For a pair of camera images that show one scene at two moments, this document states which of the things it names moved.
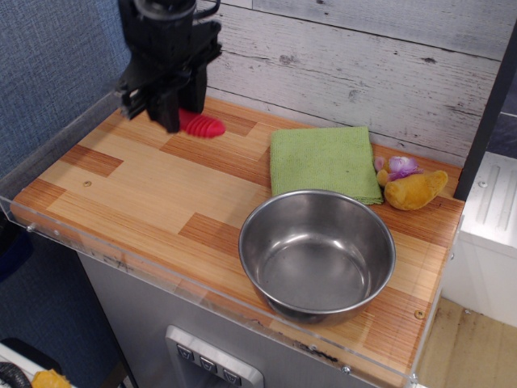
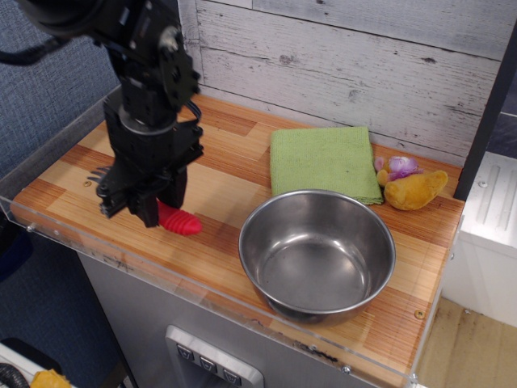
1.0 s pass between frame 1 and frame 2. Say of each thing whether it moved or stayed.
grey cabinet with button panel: stayed
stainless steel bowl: stayed
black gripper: moved
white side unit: stayed
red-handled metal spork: moved
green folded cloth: stayed
